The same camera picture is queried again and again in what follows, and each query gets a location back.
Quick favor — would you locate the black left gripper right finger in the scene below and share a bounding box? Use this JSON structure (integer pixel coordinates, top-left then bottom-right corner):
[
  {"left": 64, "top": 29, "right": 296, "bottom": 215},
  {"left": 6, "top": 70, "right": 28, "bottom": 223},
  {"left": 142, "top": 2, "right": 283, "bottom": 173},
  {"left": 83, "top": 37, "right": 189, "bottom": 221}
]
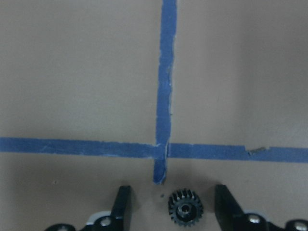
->
[{"left": 215, "top": 184, "right": 248, "bottom": 231}]

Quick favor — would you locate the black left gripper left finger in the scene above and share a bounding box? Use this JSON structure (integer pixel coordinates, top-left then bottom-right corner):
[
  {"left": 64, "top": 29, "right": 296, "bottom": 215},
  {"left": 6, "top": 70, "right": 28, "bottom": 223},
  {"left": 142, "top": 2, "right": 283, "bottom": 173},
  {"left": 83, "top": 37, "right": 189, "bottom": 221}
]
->
[{"left": 111, "top": 185, "right": 132, "bottom": 231}]

